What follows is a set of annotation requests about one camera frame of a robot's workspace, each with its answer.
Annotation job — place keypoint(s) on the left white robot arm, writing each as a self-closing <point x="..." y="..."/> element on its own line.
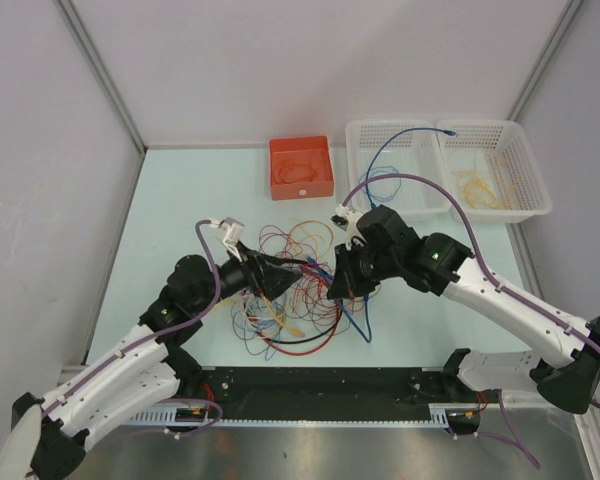
<point x="148" y="365"/>

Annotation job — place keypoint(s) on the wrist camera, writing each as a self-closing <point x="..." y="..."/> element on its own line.
<point x="346" y="219"/>
<point x="229" y="232"/>

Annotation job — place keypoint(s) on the orange square box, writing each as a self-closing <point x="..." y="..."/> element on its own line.
<point x="300" y="168"/>

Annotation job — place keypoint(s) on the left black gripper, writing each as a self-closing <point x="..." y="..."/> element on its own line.
<point x="263" y="273"/>

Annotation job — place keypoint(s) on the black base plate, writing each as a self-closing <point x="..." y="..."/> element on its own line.
<point x="321" y="394"/>

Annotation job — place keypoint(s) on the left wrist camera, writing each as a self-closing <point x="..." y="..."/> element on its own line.
<point x="229" y="232"/>

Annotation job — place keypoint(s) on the left white plastic basket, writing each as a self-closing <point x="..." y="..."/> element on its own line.
<point x="377" y="147"/>

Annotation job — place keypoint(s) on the white plastic basket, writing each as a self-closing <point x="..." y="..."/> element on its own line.
<point x="493" y="172"/>
<point x="377" y="147"/>

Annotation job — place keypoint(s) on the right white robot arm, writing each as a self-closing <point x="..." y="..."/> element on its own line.
<point x="562" y="361"/>

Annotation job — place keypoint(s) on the right white plastic basket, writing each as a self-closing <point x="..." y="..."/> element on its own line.
<point x="493" y="172"/>

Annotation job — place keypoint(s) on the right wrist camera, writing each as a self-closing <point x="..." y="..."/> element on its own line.
<point x="346" y="219"/>

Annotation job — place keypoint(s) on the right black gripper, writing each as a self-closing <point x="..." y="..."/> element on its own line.
<point x="345" y="284"/>

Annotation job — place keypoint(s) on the white slotted cable duct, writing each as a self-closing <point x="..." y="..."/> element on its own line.
<point x="165" y="416"/>

